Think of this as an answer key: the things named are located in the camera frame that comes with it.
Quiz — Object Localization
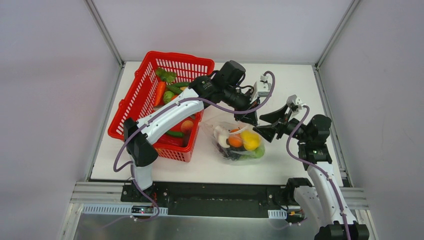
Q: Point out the long green cucumber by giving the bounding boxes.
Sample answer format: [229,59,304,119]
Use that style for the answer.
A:
[166,85,183,95]

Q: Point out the peach fruit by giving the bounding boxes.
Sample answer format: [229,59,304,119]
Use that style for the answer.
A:
[180,120,194,135]

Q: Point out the green bean pod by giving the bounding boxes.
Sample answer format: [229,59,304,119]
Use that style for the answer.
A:
[172,82,190,88]

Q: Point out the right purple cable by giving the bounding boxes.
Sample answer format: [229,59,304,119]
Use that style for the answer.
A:
[285,105,352,240]

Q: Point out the purple cable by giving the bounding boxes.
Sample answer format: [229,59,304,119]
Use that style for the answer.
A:
[285,105,352,240]
[112,70,276,223]

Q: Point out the orange carrot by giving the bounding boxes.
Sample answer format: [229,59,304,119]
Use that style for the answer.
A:
[152,81,167,107]

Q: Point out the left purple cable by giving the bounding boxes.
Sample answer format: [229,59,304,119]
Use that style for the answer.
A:
[112,70,276,223]

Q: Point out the green chili pepper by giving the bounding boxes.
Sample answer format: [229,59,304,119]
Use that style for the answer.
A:
[165,130,185,138]

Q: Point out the yellow bell pepper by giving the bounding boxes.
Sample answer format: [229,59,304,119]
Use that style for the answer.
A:
[240,130,262,151]

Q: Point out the clear zip top bag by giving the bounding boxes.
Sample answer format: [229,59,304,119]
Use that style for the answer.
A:
[200,121,266,166]

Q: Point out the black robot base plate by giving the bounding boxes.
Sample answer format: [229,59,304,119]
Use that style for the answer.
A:
[120,177,311,223]

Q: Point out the black grape bunch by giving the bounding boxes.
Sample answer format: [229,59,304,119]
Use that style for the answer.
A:
[218,145,252,161]

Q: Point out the white garlic bulb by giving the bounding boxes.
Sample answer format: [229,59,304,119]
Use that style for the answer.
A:
[213,125,230,149]

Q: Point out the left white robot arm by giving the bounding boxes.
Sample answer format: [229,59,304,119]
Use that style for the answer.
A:
[121,60,269,203]

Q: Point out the red chili pepper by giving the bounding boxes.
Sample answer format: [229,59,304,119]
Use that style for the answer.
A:
[157,134,186,147]

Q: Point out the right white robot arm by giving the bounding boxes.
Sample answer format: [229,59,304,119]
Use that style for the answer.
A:
[253,103,370,240]

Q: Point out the red plastic basket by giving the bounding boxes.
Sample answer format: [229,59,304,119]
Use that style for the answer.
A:
[107,51,215,163]

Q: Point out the green cabbage ball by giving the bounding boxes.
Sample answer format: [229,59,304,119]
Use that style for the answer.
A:
[248,145,265,159]

